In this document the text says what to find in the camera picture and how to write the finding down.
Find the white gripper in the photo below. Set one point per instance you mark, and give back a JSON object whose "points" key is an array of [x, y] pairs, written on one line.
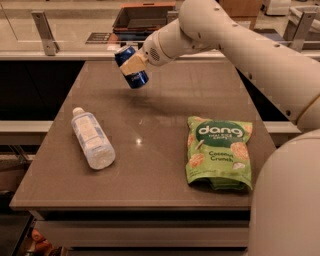
{"points": [[151, 51]]}

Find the blue pepsi can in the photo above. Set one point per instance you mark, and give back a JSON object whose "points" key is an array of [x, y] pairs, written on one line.
{"points": [[134, 80]]}

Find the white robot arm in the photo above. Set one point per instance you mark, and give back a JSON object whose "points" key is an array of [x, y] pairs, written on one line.
{"points": [[285, 211]]}

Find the open orange tool case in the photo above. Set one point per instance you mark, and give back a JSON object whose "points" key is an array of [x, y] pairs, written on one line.
{"points": [[142, 17]]}

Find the clear plastic water bottle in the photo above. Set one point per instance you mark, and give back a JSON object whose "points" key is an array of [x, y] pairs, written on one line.
{"points": [[95, 145]]}

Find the glass barrier panel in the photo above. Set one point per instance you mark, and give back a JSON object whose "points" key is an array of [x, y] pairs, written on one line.
{"points": [[71, 23]]}

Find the cardboard box with label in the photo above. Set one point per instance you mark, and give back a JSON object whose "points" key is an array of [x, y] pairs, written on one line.
{"points": [[243, 11]]}

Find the green dang chips bag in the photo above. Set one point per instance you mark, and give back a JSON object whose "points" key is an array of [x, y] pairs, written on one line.
{"points": [[217, 153]]}

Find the orange object under table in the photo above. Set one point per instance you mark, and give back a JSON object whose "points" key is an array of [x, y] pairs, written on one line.
{"points": [[40, 246]]}

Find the left metal glass bracket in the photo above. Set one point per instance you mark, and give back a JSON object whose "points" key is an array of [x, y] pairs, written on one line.
{"points": [[50, 45]]}

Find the right metal glass bracket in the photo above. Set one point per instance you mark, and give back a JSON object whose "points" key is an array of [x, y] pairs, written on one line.
{"points": [[298, 37]]}

